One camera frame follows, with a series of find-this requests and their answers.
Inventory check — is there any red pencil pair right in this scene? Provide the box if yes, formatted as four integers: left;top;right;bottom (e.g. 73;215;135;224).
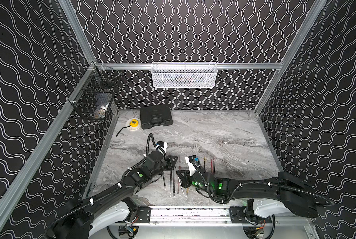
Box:
211;157;216;177

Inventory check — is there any yellow tape measure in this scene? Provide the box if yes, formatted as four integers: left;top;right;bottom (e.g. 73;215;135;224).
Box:
116;118;141;137

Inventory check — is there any black wire wall basket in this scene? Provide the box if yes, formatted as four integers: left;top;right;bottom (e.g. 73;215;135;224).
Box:
67;62;124;121

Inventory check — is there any dark grey pencil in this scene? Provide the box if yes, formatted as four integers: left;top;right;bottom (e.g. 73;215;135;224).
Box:
162;172;167;190

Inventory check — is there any black plastic tool case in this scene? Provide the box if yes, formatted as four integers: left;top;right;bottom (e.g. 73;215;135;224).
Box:
140;104;173;129

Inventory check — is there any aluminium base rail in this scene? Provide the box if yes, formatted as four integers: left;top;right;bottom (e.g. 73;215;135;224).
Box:
67;205;319;239

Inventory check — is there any white mesh wall basket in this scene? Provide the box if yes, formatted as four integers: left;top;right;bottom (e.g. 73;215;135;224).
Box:
151;62;218;88

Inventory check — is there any red pencil pink cap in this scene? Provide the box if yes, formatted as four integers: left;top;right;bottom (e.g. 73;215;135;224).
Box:
176;166;182;194

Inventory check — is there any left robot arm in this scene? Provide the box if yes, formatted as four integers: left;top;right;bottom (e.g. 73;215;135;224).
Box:
42;134;177;239

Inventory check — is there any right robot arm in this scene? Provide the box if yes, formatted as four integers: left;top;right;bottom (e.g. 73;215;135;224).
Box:
177;168;335;218

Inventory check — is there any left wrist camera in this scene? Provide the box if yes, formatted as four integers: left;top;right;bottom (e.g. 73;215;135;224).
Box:
156;141;168;151

